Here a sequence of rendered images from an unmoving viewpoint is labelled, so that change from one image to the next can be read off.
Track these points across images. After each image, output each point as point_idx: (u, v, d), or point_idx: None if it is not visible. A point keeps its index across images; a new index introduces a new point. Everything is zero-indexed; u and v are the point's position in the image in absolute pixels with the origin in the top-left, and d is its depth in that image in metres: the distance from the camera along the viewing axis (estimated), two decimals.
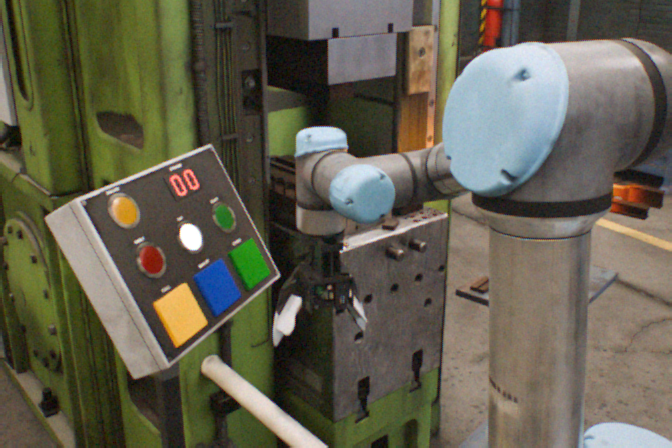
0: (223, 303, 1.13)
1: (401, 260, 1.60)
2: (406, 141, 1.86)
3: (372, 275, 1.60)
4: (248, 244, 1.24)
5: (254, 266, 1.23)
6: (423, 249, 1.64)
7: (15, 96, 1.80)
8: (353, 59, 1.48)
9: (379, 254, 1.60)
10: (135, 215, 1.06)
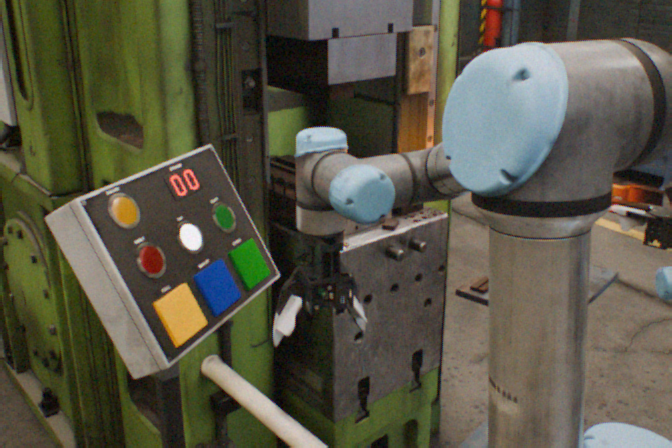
0: (223, 303, 1.13)
1: (401, 260, 1.60)
2: (406, 141, 1.86)
3: (372, 275, 1.60)
4: (248, 244, 1.24)
5: (254, 266, 1.23)
6: (423, 249, 1.64)
7: (15, 96, 1.80)
8: (353, 59, 1.48)
9: (379, 254, 1.60)
10: (135, 215, 1.06)
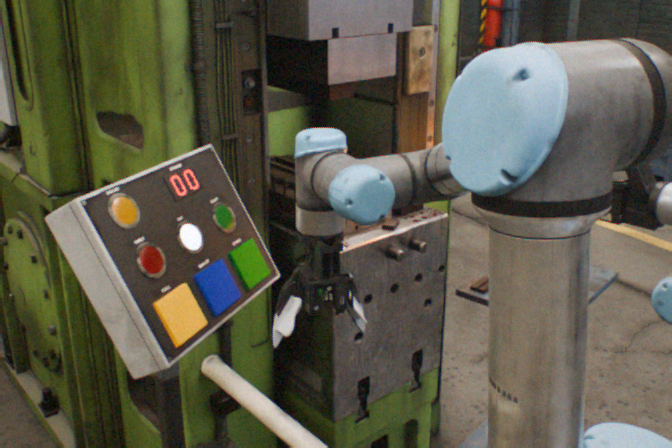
0: (223, 303, 1.13)
1: (401, 260, 1.60)
2: (406, 141, 1.86)
3: (372, 275, 1.60)
4: (248, 244, 1.24)
5: (254, 266, 1.23)
6: (423, 249, 1.64)
7: (15, 96, 1.80)
8: (353, 59, 1.48)
9: (379, 254, 1.60)
10: (135, 215, 1.06)
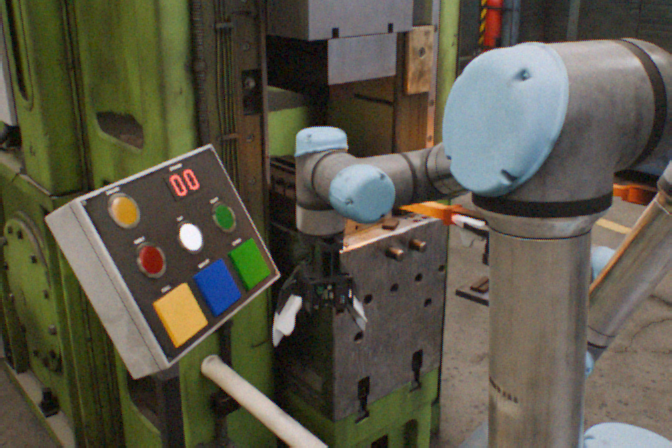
0: (223, 303, 1.13)
1: (401, 260, 1.60)
2: (406, 141, 1.86)
3: (372, 275, 1.60)
4: (248, 244, 1.24)
5: (254, 266, 1.23)
6: (423, 249, 1.64)
7: (15, 96, 1.80)
8: (353, 59, 1.48)
9: (379, 254, 1.60)
10: (135, 215, 1.06)
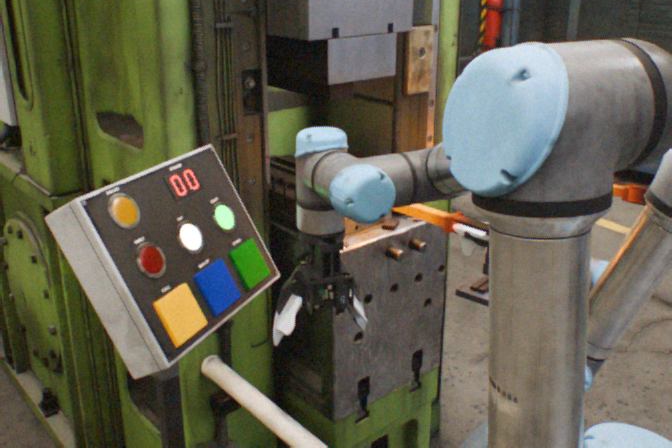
0: (223, 303, 1.13)
1: (401, 260, 1.60)
2: (406, 141, 1.86)
3: (372, 275, 1.60)
4: (248, 244, 1.24)
5: (254, 266, 1.23)
6: (423, 249, 1.64)
7: (15, 96, 1.80)
8: (353, 59, 1.48)
9: (379, 254, 1.60)
10: (135, 215, 1.06)
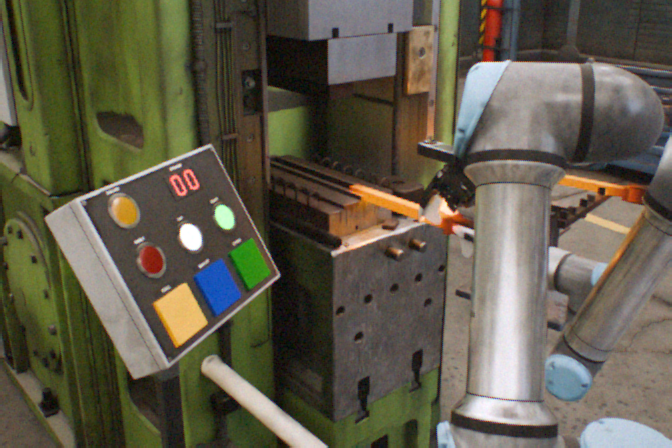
0: (223, 303, 1.13)
1: (401, 260, 1.60)
2: (406, 141, 1.86)
3: (372, 275, 1.60)
4: (248, 244, 1.24)
5: (254, 266, 1.23)
6: (423, 249, 1.64)
7: (15, 96, 1.80)
8: (353, 59, 1.48)
9: (379, 254, 1.60)
10: (135, 215, 1.06)
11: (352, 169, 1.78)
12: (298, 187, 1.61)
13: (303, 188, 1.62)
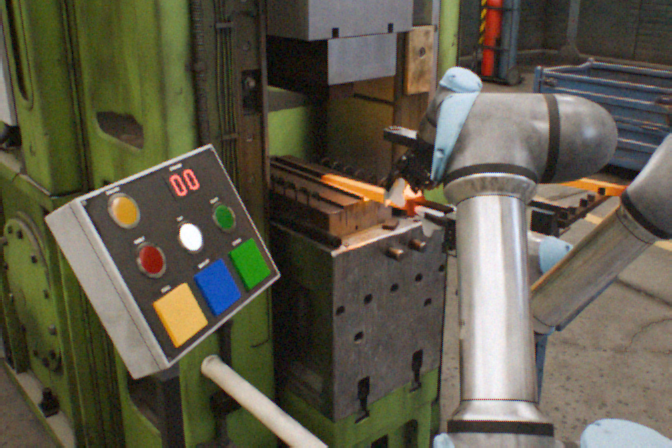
0: (223, 303, 1.13)
1: (401, 260, 1.60)
2: None
3: (372, 275, 1.60)
4: (248, 244, 1.24)
5: (254, 266, 1.23)
6: (423, 249, 1.64)
7: (15, 96, 1.80)
8: (353, 59, 1.48)
9: (379, 254, 1.60)
10: (135, 215, 1.06)
11: (352, 169, 1.78)
12: (298, 187, 1.61)
13: (303, 188, 1.62)
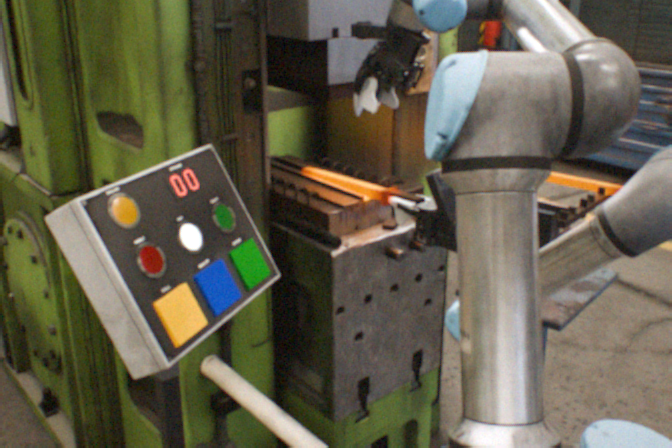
0: (223, 303, 1.13)
1: (401, 260, 1.60)
2: (406, 141, 1.86)
3: (372, 275, 1.60)
4: (248, 244, 1.24)
5: (254, 266, 1.23)
6: (423, 249, 1.64)
7: (15, 96, 1.80)
8: (353, 59, 1.48)
9: (379, 254, 1.60)
10: (135, 215, 1.06)
11: (352, 169, 1.78)
12: (298, 187, 1.61)
13: (303, 188, 1.62)
